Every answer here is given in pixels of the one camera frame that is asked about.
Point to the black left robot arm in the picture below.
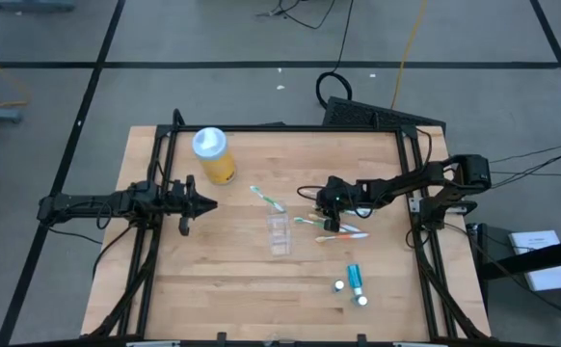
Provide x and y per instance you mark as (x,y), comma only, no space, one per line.
(83,202)

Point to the black mesh computer case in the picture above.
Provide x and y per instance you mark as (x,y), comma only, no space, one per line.
(382,115)

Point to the white booklet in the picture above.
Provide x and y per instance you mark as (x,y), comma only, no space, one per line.
(543,260)

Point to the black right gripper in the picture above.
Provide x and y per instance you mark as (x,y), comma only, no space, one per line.
(340,193)

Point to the yellow wipes canister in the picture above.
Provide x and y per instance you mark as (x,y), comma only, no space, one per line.
(215,161)

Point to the clear acrylic organizer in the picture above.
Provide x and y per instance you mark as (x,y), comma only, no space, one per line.
(279,233)

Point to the black table edge clamp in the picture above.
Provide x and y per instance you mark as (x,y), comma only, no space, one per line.
(221,337)
(361,338)

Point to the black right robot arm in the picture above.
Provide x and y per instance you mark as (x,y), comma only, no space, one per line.
(406,180)

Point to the black side stand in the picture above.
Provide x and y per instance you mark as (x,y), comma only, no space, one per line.
(512,262)

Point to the small white cap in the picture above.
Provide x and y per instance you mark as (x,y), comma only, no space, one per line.
(339,286)
(360,301)

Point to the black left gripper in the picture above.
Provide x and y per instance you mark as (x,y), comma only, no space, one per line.
(181,202)

